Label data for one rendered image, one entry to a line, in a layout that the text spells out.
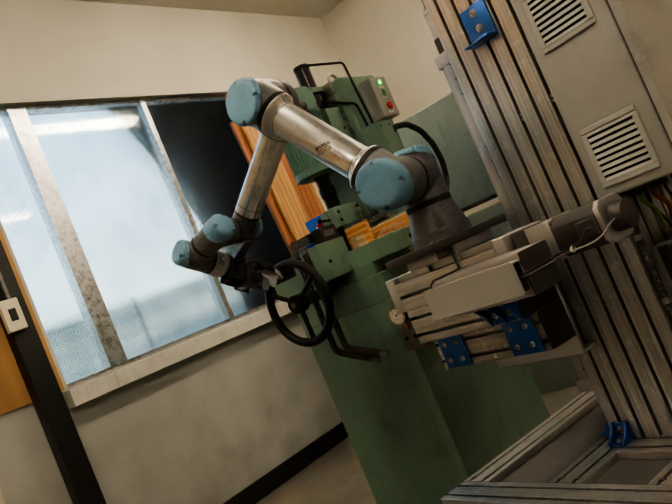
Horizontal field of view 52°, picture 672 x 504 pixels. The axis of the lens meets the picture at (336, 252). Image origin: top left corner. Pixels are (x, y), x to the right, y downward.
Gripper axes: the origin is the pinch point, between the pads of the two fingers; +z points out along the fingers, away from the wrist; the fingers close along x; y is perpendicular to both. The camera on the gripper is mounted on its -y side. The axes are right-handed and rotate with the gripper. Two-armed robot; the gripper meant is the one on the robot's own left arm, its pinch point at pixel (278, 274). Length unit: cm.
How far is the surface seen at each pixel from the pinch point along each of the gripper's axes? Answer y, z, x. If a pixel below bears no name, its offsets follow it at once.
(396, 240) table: -7.9, 22.8, 29.2
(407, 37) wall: -247, 171, -83
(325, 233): -16.1, 14.0, 6.4
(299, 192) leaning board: -121, 109, -125
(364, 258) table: -6.9, 23.3, 14.6
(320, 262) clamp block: -5.9, 12.9, 5.1
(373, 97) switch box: -76, 34, 12
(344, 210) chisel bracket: -31.7, 28.5, 0.3
